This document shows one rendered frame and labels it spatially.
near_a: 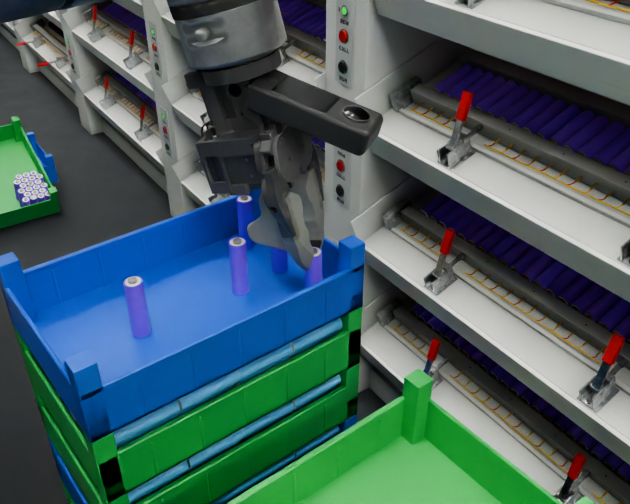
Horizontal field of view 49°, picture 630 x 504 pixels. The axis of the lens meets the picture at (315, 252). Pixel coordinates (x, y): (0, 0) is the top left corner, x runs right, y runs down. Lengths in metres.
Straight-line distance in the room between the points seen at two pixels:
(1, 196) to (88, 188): 0.23
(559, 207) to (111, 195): 1.41
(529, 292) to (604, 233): 0.19
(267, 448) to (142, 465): 0.15
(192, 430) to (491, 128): 0.51
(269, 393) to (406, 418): 0.14
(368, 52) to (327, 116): 0.38
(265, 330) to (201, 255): 0.19
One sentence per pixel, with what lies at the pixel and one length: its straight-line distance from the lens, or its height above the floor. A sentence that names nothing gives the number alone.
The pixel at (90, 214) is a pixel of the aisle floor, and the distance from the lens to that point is 1.93.
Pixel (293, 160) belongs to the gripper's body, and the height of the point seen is 0.65.
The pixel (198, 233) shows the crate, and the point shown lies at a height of 0.50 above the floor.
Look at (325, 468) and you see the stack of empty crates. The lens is 0.66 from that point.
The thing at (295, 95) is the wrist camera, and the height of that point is 0.71.
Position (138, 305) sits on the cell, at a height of 0.52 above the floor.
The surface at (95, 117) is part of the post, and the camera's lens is 2.38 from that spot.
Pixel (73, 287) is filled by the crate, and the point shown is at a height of 0.50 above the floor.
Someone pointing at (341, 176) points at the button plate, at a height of 0.44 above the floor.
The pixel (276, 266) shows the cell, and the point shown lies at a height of 0.50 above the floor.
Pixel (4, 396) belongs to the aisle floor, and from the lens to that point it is 1.43.
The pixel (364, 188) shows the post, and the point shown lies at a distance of 1.06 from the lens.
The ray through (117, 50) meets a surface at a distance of 2.01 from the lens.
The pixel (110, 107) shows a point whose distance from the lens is 2.19.
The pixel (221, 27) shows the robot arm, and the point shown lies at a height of 0.77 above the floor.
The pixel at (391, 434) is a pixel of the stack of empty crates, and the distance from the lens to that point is 0.70.
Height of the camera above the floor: 0.94
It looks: 34 degrees down
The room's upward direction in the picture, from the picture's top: straight up
